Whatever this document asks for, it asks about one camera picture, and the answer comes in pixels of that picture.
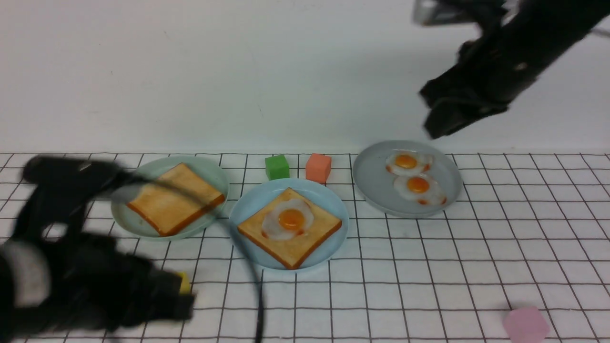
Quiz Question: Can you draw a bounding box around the toast slice bottom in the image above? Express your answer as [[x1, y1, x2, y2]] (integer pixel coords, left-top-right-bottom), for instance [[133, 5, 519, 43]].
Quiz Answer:
[[237, 188, 343, 270]]

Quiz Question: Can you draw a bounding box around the toast slice top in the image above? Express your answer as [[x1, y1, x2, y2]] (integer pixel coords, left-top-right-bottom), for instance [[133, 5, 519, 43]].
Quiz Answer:
[[126, 163, 228, 237]]

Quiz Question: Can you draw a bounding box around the grey plate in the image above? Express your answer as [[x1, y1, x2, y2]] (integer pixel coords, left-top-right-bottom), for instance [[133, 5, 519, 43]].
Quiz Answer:
[[352, 140, 463, 219]]

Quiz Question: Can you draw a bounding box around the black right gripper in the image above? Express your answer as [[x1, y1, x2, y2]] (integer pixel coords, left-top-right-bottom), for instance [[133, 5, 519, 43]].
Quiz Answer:
[[413, 0, 534, 140]]

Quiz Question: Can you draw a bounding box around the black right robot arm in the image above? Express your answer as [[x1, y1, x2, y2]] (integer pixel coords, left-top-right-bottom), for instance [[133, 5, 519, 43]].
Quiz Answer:
[[413, 0, 610, 140]]

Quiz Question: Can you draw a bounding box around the light blue plate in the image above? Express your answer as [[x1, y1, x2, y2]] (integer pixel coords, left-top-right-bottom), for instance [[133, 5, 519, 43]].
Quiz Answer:
[[229, 178, 349, 272]]

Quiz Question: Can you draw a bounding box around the black cable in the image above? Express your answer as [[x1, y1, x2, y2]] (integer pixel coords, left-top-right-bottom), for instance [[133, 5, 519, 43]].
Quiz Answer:
[[114, 176, 265, 343]]

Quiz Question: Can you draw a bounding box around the green foam cube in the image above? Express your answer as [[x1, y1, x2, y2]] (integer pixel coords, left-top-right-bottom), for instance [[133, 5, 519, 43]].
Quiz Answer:
[[265, 154, 290, 181]]

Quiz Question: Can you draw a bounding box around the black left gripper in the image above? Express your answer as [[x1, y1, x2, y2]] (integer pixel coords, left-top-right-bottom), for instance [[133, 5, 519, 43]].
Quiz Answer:
[[10, 155, 195, 334]]

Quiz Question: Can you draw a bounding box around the pink foam cube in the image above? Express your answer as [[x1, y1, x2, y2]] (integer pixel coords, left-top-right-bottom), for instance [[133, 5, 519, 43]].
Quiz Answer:
[[503, 306, 550, 343]]

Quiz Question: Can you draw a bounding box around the fried egg front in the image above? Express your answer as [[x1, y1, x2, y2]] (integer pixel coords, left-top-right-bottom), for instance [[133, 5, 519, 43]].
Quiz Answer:
[[262, 198, 314, 241]]

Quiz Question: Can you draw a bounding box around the mint green plate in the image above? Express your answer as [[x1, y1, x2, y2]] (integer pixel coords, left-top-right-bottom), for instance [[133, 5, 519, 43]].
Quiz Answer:
[[111, 155, 230, 241]]

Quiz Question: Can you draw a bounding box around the yellow foam cube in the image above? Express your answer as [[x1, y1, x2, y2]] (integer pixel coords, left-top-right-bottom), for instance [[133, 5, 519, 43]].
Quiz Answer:
[[177, 272, 191, 294]]

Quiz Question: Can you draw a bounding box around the toast slice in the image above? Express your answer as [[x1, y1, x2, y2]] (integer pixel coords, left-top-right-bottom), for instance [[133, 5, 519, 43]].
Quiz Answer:
[[237, 188, 343, 270], [126, 163, 228, 237]]

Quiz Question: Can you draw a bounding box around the fried egg back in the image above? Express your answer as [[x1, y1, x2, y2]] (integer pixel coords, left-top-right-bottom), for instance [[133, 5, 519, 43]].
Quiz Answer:
[[386, 150, 434, 177]]

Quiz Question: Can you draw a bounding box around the orange foam cube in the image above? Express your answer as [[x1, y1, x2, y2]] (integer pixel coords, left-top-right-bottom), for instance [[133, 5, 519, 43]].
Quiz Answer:
[[305, 153, 333, 184]]

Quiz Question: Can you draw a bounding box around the fried egg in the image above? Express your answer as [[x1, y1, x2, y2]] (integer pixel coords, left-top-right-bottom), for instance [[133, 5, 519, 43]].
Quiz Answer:
[[262, 198, 314, 241], [393, 174, 448, 206], [386, 150, 434, 177]]

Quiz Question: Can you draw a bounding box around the fried egg middle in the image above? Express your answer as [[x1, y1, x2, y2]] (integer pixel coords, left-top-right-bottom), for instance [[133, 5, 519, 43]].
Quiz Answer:
[[393, 174, 448, 206]]

